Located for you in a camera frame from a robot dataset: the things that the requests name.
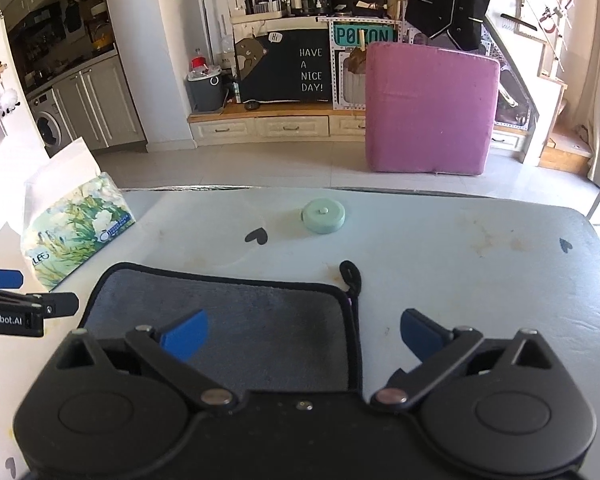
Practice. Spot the black lettered board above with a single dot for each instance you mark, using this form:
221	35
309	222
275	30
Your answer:
285	67

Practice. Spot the grey trash bin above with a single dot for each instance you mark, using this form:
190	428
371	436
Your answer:
207	92

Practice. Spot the staircase with railing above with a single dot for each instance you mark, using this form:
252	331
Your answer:
545	35

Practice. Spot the floral tissue pack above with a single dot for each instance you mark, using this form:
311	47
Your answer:
75	230

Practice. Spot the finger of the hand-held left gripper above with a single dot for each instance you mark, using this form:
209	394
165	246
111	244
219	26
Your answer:
55	304
0	278

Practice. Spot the black computer mouse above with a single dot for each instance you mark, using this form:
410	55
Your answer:
252	105

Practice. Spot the white plush toy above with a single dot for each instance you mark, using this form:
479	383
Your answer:
9	101

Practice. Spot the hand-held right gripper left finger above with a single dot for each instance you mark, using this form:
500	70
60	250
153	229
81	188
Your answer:
186	336

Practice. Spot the pink cushion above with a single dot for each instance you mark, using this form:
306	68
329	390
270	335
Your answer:
430	110

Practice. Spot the teal lettered sign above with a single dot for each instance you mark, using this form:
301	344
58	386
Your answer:
362	35

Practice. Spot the black vest with white trim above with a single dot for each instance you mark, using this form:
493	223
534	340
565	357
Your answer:
447	0

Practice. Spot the grey towel with black edge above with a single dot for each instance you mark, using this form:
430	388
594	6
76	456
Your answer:
240	330

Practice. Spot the washing machine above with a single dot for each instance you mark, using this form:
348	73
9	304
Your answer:
50	125

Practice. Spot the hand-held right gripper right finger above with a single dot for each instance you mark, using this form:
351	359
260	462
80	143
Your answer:
420	334

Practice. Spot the low white drawer cabinet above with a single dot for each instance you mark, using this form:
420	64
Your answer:
280	126

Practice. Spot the grey kitchen cabinet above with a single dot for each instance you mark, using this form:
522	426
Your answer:
100	105

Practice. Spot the green round tape measure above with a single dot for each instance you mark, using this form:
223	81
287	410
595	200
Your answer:
324	216

